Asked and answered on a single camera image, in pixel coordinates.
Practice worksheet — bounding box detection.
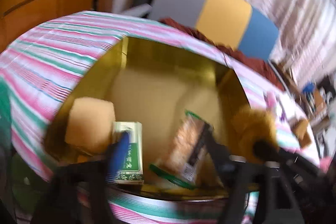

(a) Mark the gold metal tin box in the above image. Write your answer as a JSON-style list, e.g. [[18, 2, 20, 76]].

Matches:
[[43, 36, 261, 201]]

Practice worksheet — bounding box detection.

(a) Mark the green white small carton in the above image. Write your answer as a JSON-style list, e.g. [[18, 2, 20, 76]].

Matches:
[[106, 122, 144, 185]]

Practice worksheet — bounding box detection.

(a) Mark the striped pink green tablecloth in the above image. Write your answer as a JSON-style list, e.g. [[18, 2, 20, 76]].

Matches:
[[0, 10, 321, 224]]

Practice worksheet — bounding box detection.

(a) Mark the yellow sponge piece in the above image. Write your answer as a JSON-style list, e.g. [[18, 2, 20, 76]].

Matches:
[[231, 105, 279, 164]]

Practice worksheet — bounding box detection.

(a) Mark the blue cup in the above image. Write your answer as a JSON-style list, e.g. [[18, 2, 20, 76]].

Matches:
[[302, 82, 316, 95]]

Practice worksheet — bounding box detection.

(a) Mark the patterned beige curtain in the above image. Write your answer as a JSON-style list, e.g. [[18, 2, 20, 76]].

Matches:
[[245, 0, 335, 86]]

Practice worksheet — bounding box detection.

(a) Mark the dark red cloth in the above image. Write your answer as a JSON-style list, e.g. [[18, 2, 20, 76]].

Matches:
[[159, 18, 285, 92]]

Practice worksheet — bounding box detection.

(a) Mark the cereal bar snack packet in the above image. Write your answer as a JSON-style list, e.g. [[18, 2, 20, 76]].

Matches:
[[149, 110, 214, 190]]

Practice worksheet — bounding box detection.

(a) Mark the grey yellow blue chair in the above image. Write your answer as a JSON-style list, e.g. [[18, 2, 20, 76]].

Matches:
[[123, 0, 278, 61]]

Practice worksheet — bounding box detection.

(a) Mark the yellow sponge block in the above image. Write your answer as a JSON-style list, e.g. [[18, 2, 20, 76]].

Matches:
[[65, 97, 116, 155]]

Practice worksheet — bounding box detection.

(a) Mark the brown yellow sponge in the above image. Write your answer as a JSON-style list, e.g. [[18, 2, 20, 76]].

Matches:
[[291, 118, 312, 149]]

